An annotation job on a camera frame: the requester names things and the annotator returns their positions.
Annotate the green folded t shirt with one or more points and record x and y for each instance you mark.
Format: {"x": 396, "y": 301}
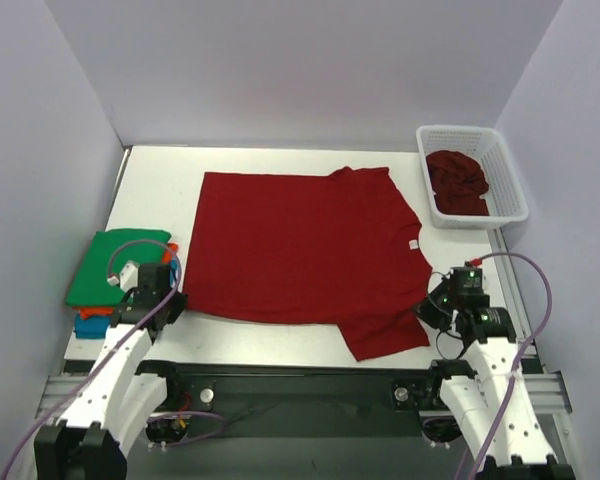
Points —
{"x": 90, "y": 288}

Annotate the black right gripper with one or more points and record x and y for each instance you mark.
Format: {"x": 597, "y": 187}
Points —
{"x": 431, "y": 312}

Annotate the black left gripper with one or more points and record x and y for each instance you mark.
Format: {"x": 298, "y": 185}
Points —
{"x": 175, "y": 304}

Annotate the blue folded t shirt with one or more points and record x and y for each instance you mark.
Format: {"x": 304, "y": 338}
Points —
{"x": 92, "y": 322}

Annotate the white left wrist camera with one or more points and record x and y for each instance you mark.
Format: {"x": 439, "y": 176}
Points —
{"x": 125, "y": 274}

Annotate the aluminium extrusion rail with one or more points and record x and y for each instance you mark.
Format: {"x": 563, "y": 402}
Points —
{"x": 547, "y": 392}

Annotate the white plastic basket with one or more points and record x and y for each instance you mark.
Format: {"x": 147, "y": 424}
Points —
{"x": 505, "y": 198}

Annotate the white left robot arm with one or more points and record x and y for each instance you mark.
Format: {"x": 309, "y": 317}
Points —
{"x": 100, "y": 420}

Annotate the orange folded t shirt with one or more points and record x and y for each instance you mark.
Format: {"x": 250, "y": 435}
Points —
{"x": 89, "y": 293}

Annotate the red t shirt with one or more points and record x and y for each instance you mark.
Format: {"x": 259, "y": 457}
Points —
{"x": 340, "y": 249}

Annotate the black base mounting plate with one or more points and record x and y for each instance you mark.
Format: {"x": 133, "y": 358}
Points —
{"x": 247, "y": 401}

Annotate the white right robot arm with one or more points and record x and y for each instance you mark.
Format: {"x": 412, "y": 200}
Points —
{"x": 484, "y": 387}

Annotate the dark red crumpled shirt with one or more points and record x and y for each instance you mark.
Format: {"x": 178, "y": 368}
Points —
{"x": 458, "y": 183}

